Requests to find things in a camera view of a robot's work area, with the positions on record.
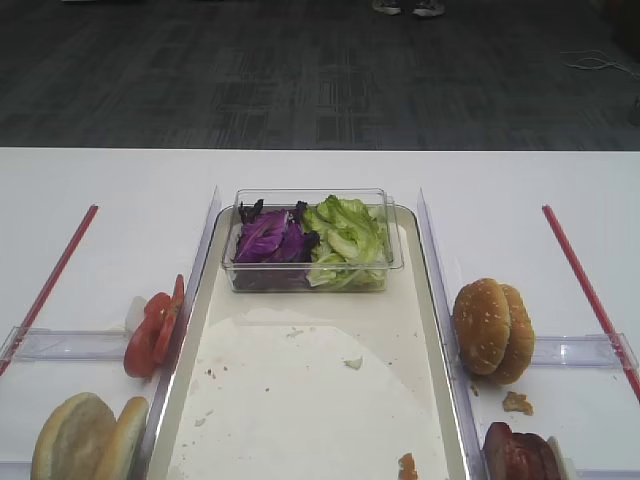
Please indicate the rear brown meat patty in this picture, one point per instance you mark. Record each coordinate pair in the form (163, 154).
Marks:
(529, 456)

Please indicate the grey sneaker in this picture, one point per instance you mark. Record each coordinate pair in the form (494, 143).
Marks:
(428, 9)
(387, 7)

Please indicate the brown crumb on table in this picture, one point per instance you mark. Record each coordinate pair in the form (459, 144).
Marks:
(517, 402)

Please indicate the front sesame bun top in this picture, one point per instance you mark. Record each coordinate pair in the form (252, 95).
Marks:
(482, 325)

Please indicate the white tomato pusher block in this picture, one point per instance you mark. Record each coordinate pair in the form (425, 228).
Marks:
(135, 315)

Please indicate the left clear cross rail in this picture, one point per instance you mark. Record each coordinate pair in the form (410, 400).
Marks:
(38, 344)

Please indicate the clear plastic salad container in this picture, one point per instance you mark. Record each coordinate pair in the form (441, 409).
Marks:
(275, 199)

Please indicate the brown meat patty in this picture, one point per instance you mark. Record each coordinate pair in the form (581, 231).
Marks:
(496, 448)
(529, 456)

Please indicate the rear sesame bun top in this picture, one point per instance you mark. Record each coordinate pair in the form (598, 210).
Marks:
(520, 347)

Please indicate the left red rail strip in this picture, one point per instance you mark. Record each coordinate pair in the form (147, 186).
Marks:
(47, 290)

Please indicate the left grey sneaker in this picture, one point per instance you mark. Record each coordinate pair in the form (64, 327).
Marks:
(387, 7)

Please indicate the large tomato slice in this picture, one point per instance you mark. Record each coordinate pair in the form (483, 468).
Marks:
(138, 359)

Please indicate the red rail strip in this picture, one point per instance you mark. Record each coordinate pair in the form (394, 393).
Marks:
(590, 295)
(47, 290)

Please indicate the white metal serving tray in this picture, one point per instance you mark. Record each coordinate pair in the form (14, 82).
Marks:
(261, 391)

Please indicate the sesame bun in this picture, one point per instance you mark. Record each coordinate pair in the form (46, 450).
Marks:
(520, 347)
(482, 325)

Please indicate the small tomato slice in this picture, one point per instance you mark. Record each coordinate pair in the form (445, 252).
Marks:
(169, 320)

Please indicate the right clear cross rail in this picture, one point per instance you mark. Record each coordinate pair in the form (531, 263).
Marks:
(597, 351)

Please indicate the green lettuce leaves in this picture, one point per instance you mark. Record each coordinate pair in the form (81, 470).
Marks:
(353, 250)

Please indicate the left clear long divider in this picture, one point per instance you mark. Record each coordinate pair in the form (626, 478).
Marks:
(143, 455)

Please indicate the pale bun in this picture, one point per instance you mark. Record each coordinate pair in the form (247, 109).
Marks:
(117, 458)
(73, 439)

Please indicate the right red rail strip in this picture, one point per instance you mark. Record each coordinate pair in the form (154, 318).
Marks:
(590, 295)

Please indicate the lower right clear rail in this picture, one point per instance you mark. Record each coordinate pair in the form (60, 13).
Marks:
(585, 474)

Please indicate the right grey sneaker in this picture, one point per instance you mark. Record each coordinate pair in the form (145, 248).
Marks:
(428, 9)

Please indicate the purple cabbage leaves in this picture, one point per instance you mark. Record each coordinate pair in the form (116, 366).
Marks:
(268, 239)

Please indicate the front brown meat patty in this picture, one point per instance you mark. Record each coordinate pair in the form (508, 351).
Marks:
(496, 448)

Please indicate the brown crumb on tray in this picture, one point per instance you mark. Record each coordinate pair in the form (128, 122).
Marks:
(407, 468)

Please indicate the lower left clear rail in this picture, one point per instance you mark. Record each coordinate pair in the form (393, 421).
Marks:
(15, 471)

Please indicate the clear cross rail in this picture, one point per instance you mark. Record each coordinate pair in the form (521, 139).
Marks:
(597, 351)
(38, 344)

